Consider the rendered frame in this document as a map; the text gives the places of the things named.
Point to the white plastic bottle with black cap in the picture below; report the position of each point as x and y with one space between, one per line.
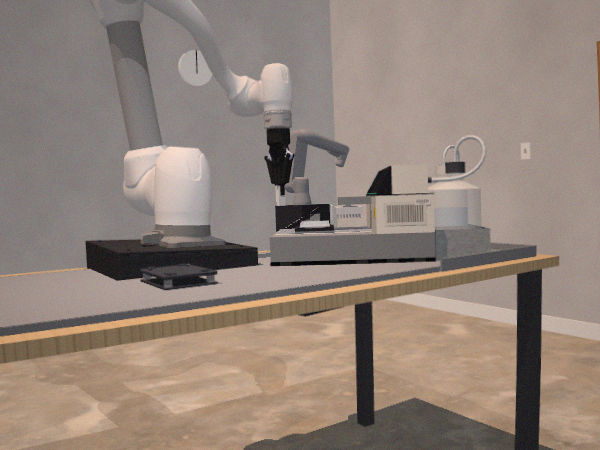
457 204

